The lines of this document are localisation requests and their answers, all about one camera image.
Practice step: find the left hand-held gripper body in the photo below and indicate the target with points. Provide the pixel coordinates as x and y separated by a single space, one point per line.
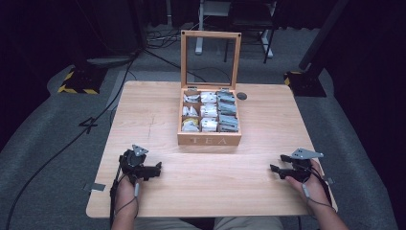
130 161

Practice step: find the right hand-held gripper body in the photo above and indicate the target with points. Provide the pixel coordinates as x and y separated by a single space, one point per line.
301 169

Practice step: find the person's right hand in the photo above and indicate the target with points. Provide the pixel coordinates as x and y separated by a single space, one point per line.
316 190

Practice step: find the person's left hand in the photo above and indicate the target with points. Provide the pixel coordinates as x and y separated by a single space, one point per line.
126 198

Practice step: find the grey tape piece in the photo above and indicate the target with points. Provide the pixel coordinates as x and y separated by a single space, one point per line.
329 180
95 187

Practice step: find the yellow tea packet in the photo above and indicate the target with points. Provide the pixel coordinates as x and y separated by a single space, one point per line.
190 120

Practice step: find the wooden tea box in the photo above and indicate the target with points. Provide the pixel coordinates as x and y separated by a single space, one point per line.
209 139

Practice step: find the black yellow striped stand base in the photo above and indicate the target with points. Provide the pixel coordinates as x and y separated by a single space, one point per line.
304 84
81 81

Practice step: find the black round table grommet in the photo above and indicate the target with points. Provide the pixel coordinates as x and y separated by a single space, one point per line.
242 96

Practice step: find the group of grey tea packets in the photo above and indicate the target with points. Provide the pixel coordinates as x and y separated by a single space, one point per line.
227 108

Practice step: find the group of white tea packets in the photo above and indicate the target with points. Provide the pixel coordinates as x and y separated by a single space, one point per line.
209 110

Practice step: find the black metal stand legs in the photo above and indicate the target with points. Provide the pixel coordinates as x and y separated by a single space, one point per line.
269 41

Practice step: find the black slanted stand pole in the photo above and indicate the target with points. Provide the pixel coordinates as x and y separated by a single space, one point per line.
322 32

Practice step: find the white desk frame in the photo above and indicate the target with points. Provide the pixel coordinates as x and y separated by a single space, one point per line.
199 32

